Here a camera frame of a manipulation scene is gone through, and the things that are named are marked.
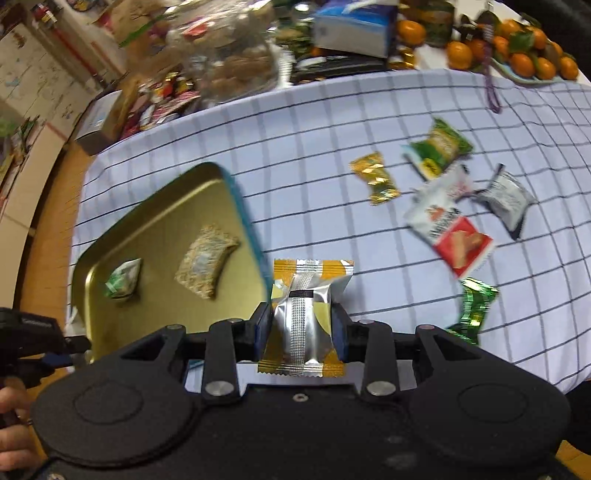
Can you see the teal gold tin box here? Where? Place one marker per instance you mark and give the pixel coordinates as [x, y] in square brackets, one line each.
[159, 232]

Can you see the person's left hand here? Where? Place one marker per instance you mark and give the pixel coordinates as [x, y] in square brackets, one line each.
[18, 447]

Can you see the gold candy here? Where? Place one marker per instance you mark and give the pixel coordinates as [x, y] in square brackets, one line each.
[372, 170]

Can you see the loose mandarin orange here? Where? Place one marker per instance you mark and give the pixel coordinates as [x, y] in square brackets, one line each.
[459, 56]
[411, 33]

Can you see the green yellow snack packet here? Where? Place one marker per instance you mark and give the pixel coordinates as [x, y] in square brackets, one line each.
[434, 155]

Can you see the green label glass jar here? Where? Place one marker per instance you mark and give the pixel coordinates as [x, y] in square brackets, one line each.
[437, 17]

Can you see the shiny green candy wrapper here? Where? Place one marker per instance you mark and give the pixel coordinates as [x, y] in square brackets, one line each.
[477, 299]

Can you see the black snack package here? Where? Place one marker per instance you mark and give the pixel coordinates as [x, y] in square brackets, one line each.
[311, 69]

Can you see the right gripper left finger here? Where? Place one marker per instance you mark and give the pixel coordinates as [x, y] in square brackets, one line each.
[228, 342]

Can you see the grey black snack packet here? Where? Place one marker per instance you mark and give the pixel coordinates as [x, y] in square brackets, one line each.
[508, 199]

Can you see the silver yellow snack packet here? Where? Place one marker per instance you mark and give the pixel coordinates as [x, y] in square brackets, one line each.
[301, 341]

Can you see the brown patterned snack packet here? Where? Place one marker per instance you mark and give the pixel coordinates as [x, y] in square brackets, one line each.
[202, 264]

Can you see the white red snack packet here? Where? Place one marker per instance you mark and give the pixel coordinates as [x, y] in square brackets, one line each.
[438, 220]

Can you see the clear walnut jar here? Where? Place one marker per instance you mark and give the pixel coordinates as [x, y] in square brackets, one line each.
[225, 48]

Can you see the checkered white tablecloth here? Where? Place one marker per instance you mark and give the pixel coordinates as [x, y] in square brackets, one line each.
[289, 152]

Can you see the grey cardboard box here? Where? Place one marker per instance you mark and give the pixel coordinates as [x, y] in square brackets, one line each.
[101, 126]

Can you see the blue tissue box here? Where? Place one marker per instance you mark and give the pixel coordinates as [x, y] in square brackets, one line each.
[358, 27]

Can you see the white pink hawthorn packet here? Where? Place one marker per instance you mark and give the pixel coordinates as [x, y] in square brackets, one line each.
[455, 182]

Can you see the pile of red snacks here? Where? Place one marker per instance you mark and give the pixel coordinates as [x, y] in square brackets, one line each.
[162, 100]

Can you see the small green white candy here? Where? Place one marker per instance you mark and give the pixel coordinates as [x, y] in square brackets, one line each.
[122, 281]

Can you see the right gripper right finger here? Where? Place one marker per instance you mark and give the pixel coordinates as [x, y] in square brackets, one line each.
[372, 345]

